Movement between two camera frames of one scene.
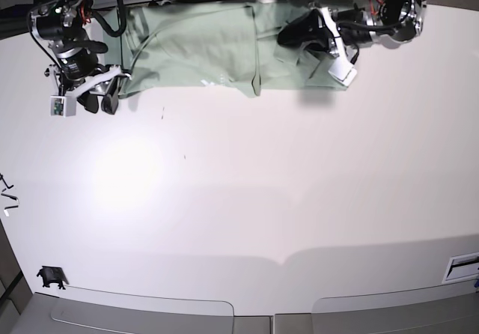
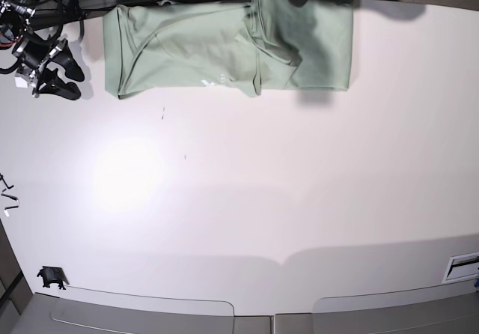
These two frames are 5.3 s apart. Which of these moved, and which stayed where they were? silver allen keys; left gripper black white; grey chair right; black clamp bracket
Moved: left gripper black white
Stayed: black clamp bracket; grey chair right; silver allen keys
